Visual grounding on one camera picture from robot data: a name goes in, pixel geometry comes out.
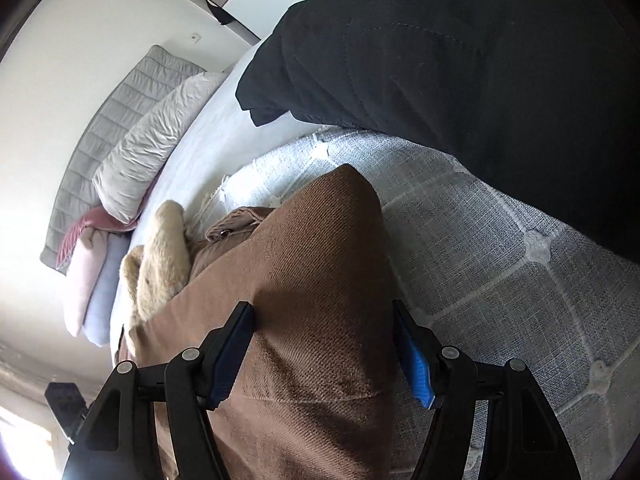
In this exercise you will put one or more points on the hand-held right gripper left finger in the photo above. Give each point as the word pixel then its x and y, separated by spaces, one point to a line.
pixel 230 355

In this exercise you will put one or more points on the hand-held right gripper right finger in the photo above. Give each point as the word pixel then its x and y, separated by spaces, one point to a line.
pixel 417 360

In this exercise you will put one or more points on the brown jacket with fur collar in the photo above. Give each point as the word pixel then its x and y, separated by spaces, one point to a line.
pixel 310 270

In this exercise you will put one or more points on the grey checked blanket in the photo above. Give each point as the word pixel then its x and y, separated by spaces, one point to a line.
pixel 475 270

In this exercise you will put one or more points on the light blue folded quilt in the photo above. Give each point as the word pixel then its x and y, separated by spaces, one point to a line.
pixel 102 300

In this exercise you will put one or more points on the pink folded quilt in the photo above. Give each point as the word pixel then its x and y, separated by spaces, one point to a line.
pixel 82 280

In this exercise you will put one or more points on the dark object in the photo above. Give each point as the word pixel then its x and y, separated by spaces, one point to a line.
pixel 62 400

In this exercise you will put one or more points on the pink striped pillow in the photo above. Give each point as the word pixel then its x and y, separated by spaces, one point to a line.
pixel 87 222

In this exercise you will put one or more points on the grey pillow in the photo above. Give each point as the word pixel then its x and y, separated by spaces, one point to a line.
pixel 150 145

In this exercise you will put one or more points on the grey padded headboard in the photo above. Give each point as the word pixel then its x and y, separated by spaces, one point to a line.
pixel 100 135

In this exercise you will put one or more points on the black coat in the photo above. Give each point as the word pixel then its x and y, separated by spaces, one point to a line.
pixel 450 60

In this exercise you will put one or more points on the black hanging item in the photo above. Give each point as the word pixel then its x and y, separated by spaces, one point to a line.
pixel 220 12

